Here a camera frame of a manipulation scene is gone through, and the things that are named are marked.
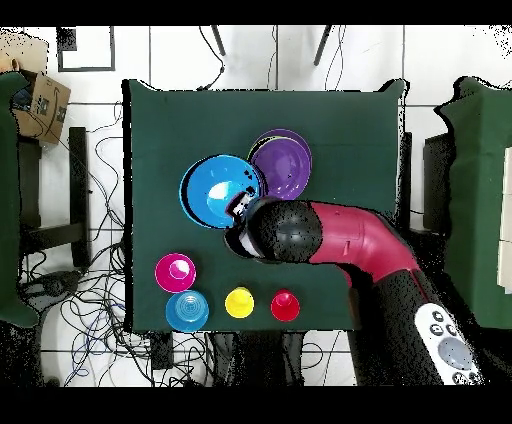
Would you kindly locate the black tripod leg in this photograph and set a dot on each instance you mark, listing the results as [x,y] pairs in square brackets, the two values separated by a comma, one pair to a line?
[218,40]
[322,46]

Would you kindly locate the dark grey equipment base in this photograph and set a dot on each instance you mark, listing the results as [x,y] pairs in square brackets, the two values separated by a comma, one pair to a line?
[52,284]

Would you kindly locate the black square floor frame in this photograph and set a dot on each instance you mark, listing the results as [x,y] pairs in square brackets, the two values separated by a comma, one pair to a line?
[112,48]

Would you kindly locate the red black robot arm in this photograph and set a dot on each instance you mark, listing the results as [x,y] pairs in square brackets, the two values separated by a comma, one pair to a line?
[360,240]

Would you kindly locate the dark green tablecloth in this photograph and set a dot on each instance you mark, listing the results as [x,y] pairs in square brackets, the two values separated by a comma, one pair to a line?
[180,120]

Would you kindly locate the small blue bowl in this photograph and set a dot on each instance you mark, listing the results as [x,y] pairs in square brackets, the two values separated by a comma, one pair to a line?
[186,311]

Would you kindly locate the green clothed side table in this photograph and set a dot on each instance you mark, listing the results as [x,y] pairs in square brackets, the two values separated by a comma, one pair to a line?
[8,200]
[480,180]

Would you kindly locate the large green bowl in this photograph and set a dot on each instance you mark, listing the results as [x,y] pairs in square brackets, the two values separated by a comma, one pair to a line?
[256,147]

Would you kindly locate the red cup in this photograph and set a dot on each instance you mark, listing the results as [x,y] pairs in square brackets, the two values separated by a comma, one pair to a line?
[284,306]

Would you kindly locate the small red bowl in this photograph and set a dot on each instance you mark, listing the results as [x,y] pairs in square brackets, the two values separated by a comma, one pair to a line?
[175,272]

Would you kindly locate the brown cardboard box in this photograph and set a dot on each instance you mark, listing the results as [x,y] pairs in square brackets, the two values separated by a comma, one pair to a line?
[48,108]

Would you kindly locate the large blue bowl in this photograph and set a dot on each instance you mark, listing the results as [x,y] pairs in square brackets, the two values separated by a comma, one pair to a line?
[208,180]

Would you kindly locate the black power box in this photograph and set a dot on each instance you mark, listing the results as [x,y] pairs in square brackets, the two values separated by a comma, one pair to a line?
[162,350]

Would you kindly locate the black chair frame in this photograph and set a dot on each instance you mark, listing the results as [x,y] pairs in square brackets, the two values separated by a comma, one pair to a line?
[78,180]

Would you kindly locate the yellow cup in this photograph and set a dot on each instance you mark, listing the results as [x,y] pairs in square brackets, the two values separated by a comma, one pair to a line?
[239,302]

